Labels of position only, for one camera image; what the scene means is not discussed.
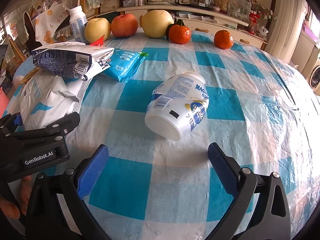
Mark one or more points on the beige curtain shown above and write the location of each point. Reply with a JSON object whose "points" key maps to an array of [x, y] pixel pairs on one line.
{"points": [[287, 30]]}

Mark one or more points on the large yellow pear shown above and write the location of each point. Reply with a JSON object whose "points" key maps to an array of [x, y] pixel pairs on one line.
{"points": [[157, 23]]}

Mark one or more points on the plain orange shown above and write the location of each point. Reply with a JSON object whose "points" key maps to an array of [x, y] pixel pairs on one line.
{"points": [[223, 40]]}

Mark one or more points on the blue wet wipes packet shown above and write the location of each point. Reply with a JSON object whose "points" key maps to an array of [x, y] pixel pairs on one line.
{"points": [[123, 63]]}

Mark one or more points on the dark blue white foil bag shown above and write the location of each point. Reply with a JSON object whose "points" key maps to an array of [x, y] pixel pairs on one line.
{"points": [[57, 62]]}

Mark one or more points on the orange with green leaf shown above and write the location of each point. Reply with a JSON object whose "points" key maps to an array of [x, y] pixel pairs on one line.
{"points": [[180, 34]]}

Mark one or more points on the blue white checkered tablecloth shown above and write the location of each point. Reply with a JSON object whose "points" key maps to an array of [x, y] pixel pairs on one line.
{"points": [[175, 192]]}

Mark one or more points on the cream tv cabinet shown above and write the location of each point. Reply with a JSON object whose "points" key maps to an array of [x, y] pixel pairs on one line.
{"points": [[207, 25]]}

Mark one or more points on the red apple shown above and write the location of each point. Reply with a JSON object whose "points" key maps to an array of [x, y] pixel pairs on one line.
{"points": [[124, 26]]}

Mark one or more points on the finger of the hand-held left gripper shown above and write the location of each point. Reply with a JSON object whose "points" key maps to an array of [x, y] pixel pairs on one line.
{"points": [[67, 122], [17, 119]]}

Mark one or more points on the white printed sack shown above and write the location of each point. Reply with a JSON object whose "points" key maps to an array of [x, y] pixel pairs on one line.
{"points": [[110, 2]]}

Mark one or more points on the pink plastic bin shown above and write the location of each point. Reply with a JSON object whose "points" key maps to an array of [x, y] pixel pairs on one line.
{"points": [[3, 98]]}

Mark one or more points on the white blue milk bottle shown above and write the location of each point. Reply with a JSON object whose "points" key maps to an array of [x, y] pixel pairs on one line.
{"points": [[77, 23]]}

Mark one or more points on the clear printed plastic bag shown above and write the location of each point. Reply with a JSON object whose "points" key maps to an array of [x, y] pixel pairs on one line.
{"points": [[237, 7]]}

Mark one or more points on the dark wooden chair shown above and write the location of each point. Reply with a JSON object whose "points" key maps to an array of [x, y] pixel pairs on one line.
{"points": [[30, 32]]}

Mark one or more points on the large white paper bag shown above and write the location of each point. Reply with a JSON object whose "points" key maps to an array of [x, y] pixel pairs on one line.
{"points": [[45, 97]]}

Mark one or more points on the white orange-print table cloth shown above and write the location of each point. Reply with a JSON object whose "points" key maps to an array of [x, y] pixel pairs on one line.
{"points": [[50, 22]]}

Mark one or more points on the white washing machine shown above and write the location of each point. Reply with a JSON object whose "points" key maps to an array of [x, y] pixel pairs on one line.
{"points": [[315, 76]]}

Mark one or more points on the person's left hand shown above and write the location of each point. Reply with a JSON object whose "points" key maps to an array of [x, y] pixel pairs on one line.
{"points": [[10, 208]]}

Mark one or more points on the crushed white yogurt bottle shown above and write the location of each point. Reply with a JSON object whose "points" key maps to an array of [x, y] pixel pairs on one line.
{"points": [[172, 97]]}

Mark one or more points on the small yellow pear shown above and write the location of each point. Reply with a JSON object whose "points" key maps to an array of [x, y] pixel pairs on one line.
{"points": [[97, 31]]}

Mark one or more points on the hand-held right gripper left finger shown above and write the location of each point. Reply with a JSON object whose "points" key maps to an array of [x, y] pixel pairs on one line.
{"points": [[93, 170]]}

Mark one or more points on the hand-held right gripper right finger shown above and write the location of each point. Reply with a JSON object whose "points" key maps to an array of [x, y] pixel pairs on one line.
{"points": [[222, 170]]}

